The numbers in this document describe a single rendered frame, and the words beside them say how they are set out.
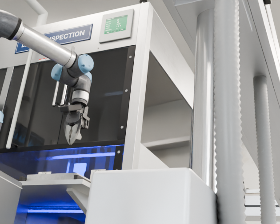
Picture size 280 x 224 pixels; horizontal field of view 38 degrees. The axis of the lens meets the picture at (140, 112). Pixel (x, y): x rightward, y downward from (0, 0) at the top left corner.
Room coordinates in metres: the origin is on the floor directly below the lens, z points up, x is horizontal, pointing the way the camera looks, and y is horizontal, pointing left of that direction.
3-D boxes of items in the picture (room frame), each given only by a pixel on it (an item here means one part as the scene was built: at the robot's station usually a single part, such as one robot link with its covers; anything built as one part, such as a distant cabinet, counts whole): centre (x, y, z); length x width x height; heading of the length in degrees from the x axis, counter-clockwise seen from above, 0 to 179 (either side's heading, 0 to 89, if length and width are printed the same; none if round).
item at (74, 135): (1.69, 0.27, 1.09); 0.06 x 0.03 x 0.09; 153
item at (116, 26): (2.05, 0.20, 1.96); 0.21 x 0.01 x 0.21; 64
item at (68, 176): (1.87, 0.27, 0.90); 0.34 x 0.26 x 0.04; 153
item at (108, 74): (2.10, 0.25, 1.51); 0.43 x 0.01 x 0.59; 64
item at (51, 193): (1.99, 0.41, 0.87); 0.70 x 0.48 x 0.02; 64
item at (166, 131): (2.41, -0.20, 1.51); 0.85 x 0.01 x 0.59; 154
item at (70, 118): (1.70, 0.28, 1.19); 0.09 x 0.08 x 0.12; 153
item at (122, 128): (2.01, 0.09, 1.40); 0.05 x 0.01 x 0.80; 64
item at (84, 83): (1.70, 0.28, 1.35); 0.09 x 0.08 x 0.11; 130
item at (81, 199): (1.87, 0.19, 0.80); 0.34 x 0.03 x 0.13; 154
